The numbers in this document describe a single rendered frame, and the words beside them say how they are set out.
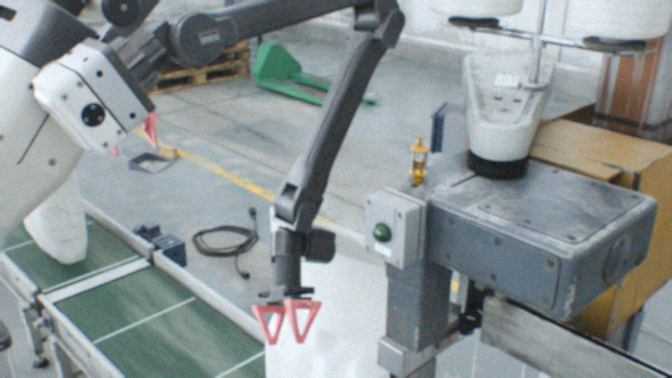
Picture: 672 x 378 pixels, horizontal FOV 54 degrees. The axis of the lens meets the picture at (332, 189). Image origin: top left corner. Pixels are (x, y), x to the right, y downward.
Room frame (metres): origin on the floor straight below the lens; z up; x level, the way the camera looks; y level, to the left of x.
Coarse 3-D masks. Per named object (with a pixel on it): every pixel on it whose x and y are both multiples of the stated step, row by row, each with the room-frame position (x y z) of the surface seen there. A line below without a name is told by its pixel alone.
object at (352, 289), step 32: (320, 224) 1.32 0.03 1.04; (352, 256) 1.28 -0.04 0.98; (320, 288) 1.21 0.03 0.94; (352, 288) 1.15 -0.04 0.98; (384, 288) 1.12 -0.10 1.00; (288, 320) 1.26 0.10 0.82; (320, 320) 1.21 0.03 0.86; (352, 320) 1.15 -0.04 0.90; (384, 320) 1.12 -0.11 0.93; (288, 352) 1.22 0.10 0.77; (320, 352) 1.15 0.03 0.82; (352, 352) 1.13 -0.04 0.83
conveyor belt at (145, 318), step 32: (96, 288) 2.09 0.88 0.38; (128, 288) 2.09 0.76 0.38; (160, 288) 2.09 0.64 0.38; (96, 320) 1.89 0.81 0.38; (128, 320) 1.89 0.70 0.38; (160, 320) 1.89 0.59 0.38; (192, 320) 1.89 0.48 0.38; (224, 320) 1.89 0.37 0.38; (128, 352) 1.71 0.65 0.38; (160, 352) 1.71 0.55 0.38; (192, 352) 1.71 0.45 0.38; (224, 352) 1.71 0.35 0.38; (256, 352) 1.71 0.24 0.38
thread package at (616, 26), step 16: (576, 0) 1.00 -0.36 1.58; (592, 0) 0.97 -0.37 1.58; (608, 0) 0.95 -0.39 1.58; (624, 0) 0.94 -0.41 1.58; (640, 0) 0.94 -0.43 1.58; (656, 0) 0.94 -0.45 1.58; (576, 16) 0.99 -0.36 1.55; (592, 16) 0.97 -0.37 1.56; (608, 16) 0.95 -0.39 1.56; (624, 16) 0.94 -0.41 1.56; (640, 16) 0.94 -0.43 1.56; (656, 16) 0.94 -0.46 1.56; (592, 32) 0.96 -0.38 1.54; (608, 32) 0.95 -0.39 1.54; (624, 32) 0.94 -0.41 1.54; (640, 32) 0.94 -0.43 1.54; (656, 32) 0.95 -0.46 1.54
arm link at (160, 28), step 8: (168, 16) 1.04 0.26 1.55; (176, 16) 1.02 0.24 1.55; (152, 24) 1.01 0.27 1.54; (160, 24) 0.99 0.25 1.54; (168, 24) 1.00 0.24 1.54; (152, 32) 0.98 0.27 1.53; (160, 32) 0.99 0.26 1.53; (168, 32) 0.99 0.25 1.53; (160, 40) 0.98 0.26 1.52; (168, 40) 0.99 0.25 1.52; (168, 48) 0.99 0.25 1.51; (176, 56) 0.99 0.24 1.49; (184, 64) 1.04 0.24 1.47
